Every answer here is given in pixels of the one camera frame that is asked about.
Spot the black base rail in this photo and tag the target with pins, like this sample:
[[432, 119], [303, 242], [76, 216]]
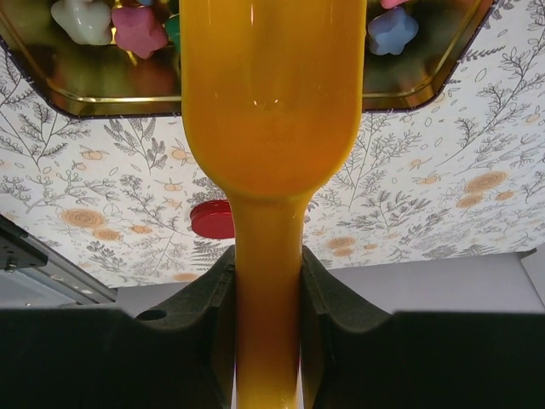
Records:
[[24, 254]]

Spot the red jar lid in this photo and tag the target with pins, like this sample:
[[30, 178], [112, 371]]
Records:
[[213, 220]]

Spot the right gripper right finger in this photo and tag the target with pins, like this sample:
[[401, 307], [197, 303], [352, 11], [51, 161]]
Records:
[[356, 355]]

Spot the tin of star candies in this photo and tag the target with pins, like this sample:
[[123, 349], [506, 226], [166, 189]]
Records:
[[87, 81]]

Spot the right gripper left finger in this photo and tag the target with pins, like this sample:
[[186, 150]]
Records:
[[177, 354]]

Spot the yellow plastic scoop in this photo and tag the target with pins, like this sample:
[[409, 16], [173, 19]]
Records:
[[271, 104]]

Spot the floral table mat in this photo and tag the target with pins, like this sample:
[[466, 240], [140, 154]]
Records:
[[462, 176]]

